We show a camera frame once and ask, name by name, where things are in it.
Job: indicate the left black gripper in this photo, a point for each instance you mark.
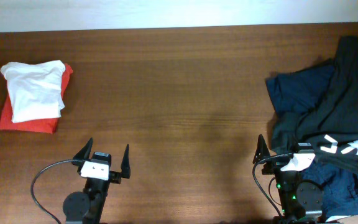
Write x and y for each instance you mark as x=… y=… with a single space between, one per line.
x=114 y=177

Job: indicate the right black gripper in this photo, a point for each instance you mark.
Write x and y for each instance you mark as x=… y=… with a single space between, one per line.
x=268 y=168

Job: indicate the dark green t-shirt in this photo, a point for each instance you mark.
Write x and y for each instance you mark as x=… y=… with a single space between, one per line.
x=284 y=136

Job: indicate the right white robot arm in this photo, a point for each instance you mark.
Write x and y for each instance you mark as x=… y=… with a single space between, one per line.
x=300 y=199

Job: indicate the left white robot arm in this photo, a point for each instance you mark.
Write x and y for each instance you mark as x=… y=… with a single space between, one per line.
x=87 y=206

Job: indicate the red folded t-shirt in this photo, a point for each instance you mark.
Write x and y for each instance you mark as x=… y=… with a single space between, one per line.
x=39 y=125

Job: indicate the navy blue t-shirt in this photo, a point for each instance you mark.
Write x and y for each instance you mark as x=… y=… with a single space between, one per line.
x=299 y=92

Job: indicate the blue denim jeans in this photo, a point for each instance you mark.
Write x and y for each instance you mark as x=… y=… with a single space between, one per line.
x=340 y=189

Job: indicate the white folded t-shirt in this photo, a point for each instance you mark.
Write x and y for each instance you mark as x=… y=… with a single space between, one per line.
x=34 y=90

